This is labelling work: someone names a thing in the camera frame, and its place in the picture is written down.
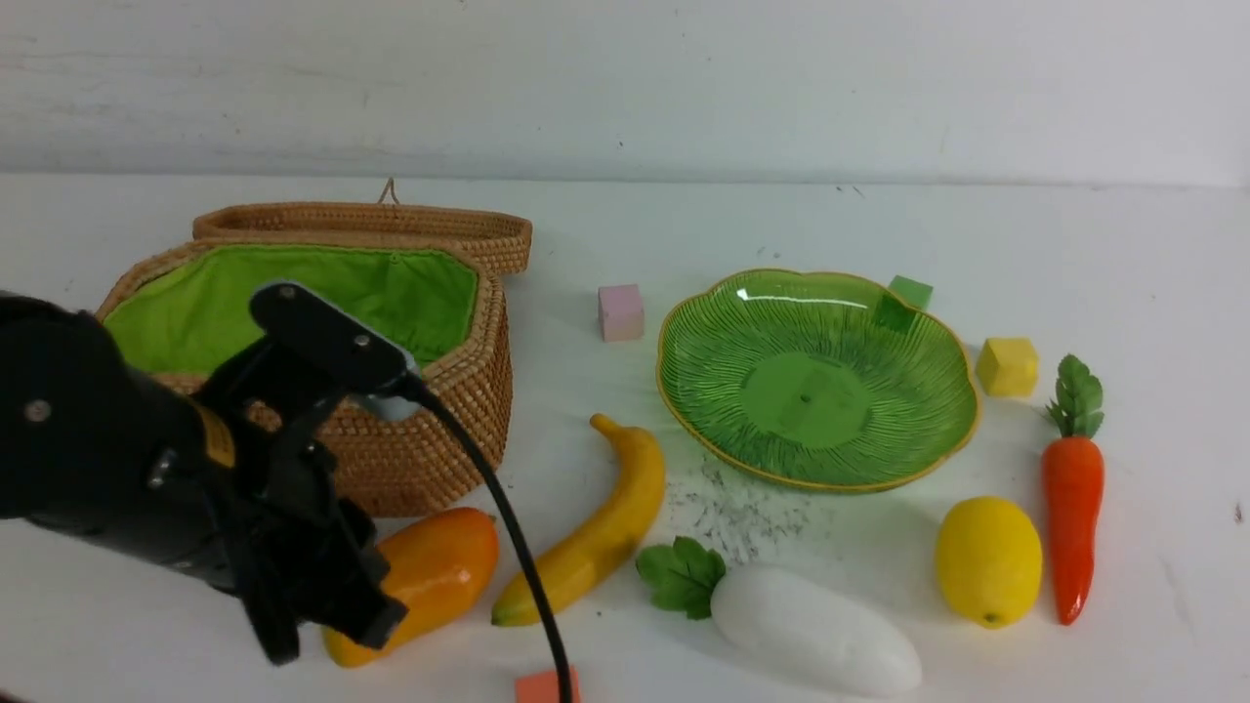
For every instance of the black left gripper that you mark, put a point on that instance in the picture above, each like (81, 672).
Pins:
(305, 541)

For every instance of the orange yellow mango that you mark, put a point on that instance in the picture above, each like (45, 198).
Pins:
(439, 568)

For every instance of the yellow banana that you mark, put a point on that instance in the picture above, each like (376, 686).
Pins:
(593, 551)

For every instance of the white radish with leaves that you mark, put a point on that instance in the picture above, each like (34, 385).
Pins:
(784, 620)

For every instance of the yellow lemon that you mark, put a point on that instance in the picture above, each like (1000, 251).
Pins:
(988, 561)

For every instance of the orange carrot with leaves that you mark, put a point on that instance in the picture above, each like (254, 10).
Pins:
(1073, 474)

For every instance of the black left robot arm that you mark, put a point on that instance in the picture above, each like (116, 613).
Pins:
(229, 486)

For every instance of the orange cube block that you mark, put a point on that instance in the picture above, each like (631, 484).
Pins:
(544, 687)

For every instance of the woven wicker basket green lining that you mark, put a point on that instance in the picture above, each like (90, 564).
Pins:
(181, 314)

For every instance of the woven wicker basket lid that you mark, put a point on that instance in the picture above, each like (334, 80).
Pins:
(499, 242)

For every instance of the pink cube block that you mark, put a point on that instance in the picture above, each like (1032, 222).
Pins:
(621, 313)

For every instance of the green glass leaf plate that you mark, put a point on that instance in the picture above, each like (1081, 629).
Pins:
(819, 381)

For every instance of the green cube block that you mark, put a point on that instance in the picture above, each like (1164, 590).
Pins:
(908, 293)

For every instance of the yellow cube block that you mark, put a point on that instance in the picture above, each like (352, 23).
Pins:
(1008, 367)

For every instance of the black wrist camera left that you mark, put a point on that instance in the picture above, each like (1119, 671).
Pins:
(372, 369)

